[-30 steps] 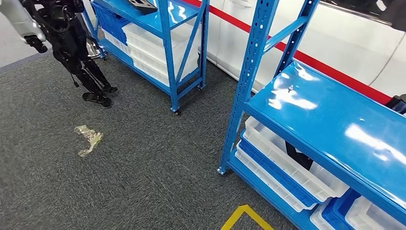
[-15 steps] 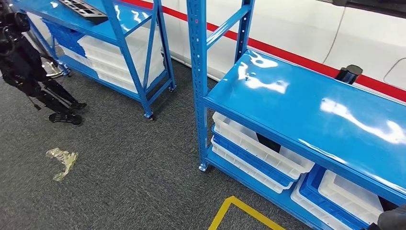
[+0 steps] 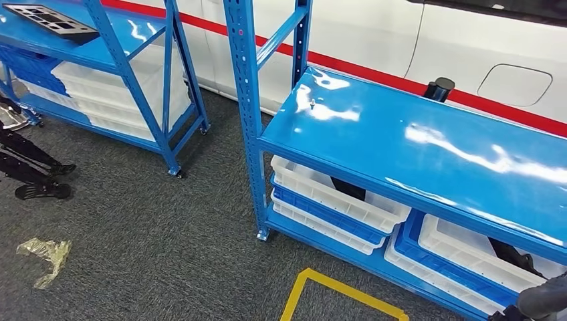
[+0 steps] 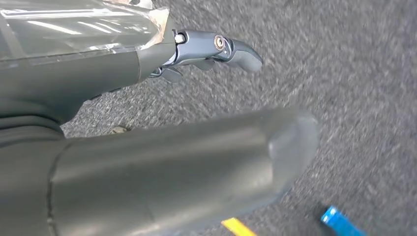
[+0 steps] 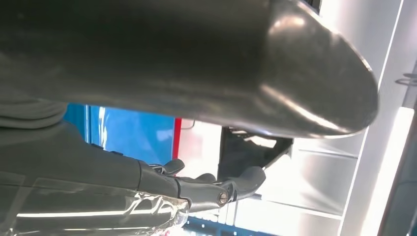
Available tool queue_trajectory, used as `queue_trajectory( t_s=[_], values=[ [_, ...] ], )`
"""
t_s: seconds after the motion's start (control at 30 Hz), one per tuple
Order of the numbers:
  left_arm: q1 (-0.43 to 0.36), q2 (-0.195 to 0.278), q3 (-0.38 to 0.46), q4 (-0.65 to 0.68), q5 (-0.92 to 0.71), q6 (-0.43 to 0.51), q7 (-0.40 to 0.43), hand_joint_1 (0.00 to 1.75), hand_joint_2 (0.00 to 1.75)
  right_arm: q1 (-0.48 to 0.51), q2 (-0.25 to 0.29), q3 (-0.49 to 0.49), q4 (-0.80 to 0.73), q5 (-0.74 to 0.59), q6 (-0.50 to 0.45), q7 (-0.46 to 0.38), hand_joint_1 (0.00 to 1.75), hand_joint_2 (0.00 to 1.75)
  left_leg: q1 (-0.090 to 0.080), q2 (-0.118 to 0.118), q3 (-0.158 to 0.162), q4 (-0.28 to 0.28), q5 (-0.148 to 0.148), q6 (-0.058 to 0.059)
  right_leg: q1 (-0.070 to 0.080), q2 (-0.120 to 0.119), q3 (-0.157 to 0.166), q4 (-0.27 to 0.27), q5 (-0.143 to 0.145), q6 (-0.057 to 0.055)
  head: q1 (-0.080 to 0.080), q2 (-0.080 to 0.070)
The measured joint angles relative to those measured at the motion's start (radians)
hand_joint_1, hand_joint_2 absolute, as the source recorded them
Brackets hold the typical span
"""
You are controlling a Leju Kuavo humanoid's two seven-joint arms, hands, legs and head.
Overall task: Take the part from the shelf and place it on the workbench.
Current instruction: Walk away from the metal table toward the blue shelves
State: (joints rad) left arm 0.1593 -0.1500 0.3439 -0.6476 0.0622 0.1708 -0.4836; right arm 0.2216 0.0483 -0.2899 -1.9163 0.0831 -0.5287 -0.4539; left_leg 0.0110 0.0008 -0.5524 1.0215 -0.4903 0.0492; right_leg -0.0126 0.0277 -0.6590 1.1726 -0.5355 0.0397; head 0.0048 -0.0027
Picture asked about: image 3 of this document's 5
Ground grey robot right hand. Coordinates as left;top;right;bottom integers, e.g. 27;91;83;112
516;271;567;321

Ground blue steel shelf rack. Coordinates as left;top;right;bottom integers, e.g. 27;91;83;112
223;0;567;321
0;0;211;179

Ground small black plastic part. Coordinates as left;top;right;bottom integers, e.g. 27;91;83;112
2;3;100;45

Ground white car with red stripe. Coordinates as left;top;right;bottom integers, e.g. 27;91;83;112
102;0;567;138

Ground crumpled clear plastic wrap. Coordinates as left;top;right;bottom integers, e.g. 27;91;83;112
16;237;73;291

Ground standing humanoid robot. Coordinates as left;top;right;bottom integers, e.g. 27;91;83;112
0;97;77;201

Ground black plastic frame part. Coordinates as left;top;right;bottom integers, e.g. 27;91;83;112
330;176;368;203
487;237;546;279

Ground black upright post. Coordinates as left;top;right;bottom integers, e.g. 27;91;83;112
423;77;456;104

